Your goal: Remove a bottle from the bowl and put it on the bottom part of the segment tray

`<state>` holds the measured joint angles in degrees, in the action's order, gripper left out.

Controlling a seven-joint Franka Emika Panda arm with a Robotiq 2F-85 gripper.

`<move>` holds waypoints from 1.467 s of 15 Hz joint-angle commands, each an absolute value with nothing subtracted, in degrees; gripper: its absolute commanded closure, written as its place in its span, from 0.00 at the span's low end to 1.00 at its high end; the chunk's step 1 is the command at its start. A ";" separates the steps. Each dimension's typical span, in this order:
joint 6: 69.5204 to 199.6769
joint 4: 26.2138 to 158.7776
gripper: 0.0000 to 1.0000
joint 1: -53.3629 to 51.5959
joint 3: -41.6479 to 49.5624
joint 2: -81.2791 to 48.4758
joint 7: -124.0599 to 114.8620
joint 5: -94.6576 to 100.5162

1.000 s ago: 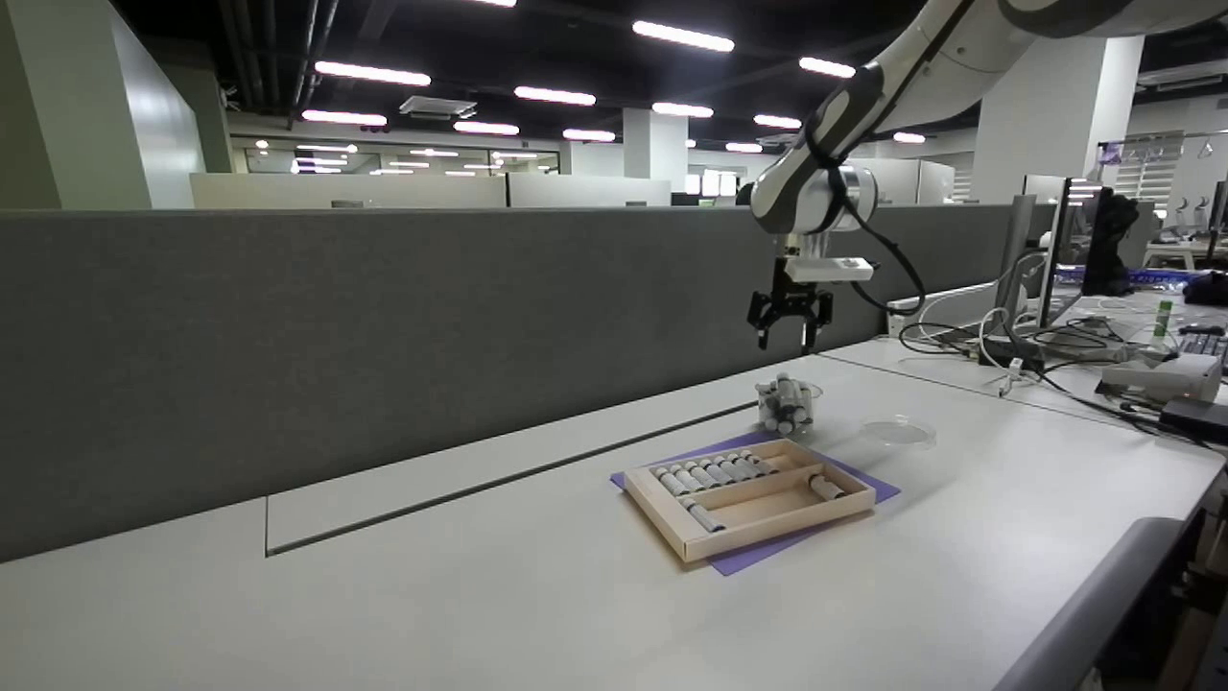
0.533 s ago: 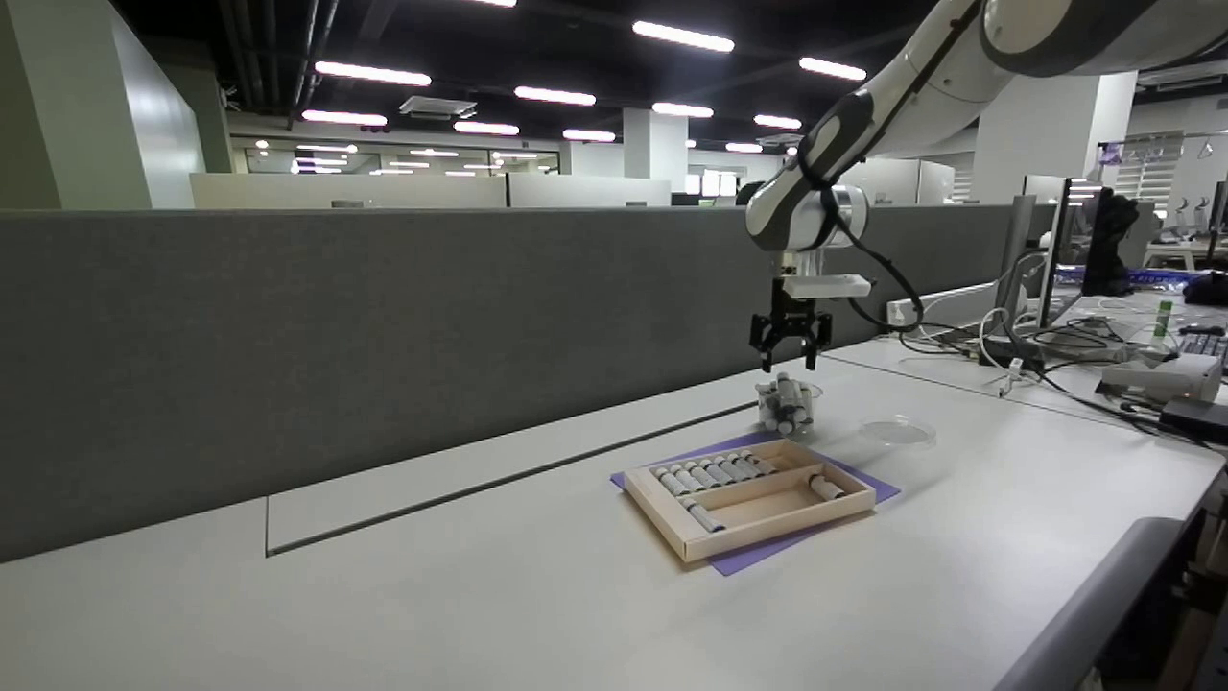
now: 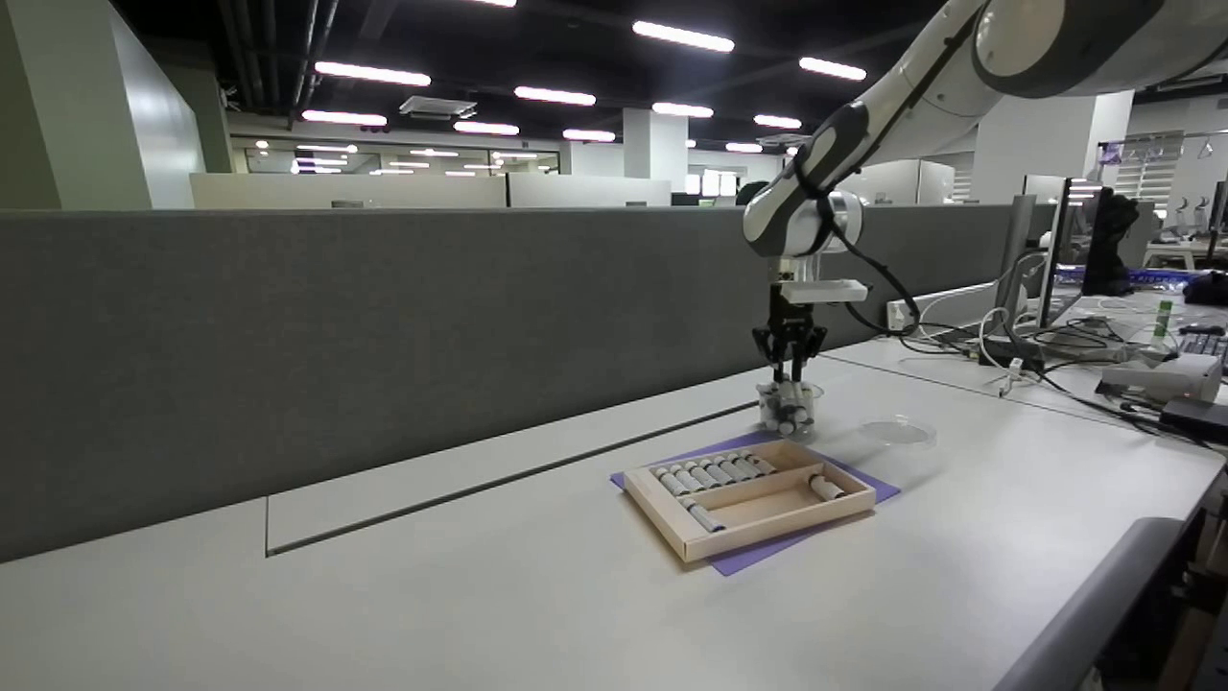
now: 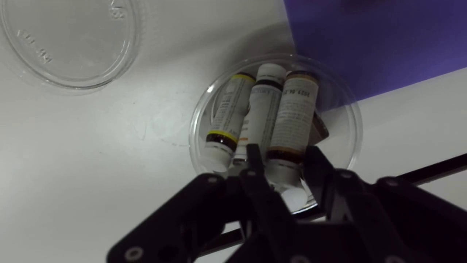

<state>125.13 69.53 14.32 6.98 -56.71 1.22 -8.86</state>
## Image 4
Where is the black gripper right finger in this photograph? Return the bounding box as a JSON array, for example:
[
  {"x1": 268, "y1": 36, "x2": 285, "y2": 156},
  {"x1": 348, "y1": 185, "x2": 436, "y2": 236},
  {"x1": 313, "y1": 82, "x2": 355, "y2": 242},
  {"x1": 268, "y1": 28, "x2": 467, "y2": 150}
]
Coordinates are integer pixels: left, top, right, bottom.
[{"x1": 301, "y1": 144, "x2": 467, "y2": 263}]

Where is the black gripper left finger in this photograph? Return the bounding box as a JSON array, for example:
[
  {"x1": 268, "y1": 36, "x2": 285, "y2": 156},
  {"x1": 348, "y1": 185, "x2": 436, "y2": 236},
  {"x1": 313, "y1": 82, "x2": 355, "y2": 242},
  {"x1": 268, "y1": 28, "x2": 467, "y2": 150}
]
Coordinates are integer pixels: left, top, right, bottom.
[{"x1": 104, "y1": 141, "x2": 294, "y2": 263}]

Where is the brown band white bottle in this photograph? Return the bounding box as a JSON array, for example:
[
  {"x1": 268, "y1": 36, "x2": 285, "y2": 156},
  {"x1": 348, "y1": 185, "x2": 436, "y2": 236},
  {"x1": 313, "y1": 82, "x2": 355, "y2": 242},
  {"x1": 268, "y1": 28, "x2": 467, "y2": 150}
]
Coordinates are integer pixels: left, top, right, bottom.
[{"x1": 265, "y1": 70, "x2": 320, "y2": 193}]

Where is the purple mat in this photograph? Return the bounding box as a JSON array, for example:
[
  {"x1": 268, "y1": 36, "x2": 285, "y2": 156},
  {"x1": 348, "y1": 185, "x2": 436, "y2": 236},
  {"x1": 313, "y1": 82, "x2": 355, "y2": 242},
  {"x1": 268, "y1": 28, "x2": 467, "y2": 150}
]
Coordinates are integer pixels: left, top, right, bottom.
[{"x1": 282, "y1": 0, "x2": 467, "y2": 105}]

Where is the yellow band white bottle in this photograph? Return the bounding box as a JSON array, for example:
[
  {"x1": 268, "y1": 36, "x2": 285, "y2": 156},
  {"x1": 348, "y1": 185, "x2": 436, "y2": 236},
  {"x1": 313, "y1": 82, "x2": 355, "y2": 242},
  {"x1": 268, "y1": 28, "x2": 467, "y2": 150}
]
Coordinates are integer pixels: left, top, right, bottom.
[{"x1": 202, "y1": 71, "x2": 256, "y2": 175}]

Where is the clear plastic bowl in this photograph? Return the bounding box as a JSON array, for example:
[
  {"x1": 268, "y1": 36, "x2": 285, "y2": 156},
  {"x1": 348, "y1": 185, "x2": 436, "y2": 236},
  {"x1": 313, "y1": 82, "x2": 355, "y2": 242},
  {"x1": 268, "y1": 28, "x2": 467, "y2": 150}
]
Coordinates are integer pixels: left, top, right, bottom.
[{"x1": 186, "y1": 51, "x2": 364, "y2": 216}]

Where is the clear round plastic lid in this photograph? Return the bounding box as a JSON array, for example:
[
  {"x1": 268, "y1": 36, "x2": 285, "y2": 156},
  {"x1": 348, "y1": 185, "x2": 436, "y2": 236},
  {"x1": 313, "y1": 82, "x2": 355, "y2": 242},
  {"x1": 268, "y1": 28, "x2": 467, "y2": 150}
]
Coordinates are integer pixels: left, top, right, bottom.
[{"x1": 0, "y1": 0, "x2": 142, "y2": 92}]

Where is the black table gap strip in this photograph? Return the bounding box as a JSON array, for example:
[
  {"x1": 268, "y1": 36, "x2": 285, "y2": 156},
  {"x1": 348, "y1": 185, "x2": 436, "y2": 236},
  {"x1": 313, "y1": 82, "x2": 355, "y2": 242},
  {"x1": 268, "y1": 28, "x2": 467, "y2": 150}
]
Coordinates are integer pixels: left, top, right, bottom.
[{"x1": 196, "y1": 152, "x2": 467, "y2": 255}]

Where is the black band white bottle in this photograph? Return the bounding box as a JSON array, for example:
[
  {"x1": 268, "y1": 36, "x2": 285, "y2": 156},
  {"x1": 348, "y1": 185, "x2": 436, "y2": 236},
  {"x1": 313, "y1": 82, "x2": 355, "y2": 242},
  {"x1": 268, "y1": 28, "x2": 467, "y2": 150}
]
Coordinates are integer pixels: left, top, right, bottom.
[{"x1": 236, "y1": 63, "x2": 288, "y2": 163}]

